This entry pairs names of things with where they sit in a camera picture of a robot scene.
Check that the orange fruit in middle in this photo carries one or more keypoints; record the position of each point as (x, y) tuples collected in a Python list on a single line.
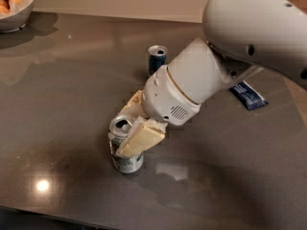
[(15, 4)]

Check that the dark blue snack wrapper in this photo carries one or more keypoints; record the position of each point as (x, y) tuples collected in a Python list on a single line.
[(250, 98)]

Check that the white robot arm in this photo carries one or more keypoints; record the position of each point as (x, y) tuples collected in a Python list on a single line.
[(239, 37)]

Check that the silver green 7up can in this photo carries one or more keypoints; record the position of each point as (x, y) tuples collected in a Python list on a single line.
[(119, 128)]

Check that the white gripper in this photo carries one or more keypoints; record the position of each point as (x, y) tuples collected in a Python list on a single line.
[(166, 96)]

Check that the white fruit bowl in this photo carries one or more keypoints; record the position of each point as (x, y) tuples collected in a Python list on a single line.
[(17, 18)]

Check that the blue silver Red Bull can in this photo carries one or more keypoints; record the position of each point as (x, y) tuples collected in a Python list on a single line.
[(157, 57)]

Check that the orange fruit at left edge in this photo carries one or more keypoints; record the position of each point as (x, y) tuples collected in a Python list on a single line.
[(4, 7)]

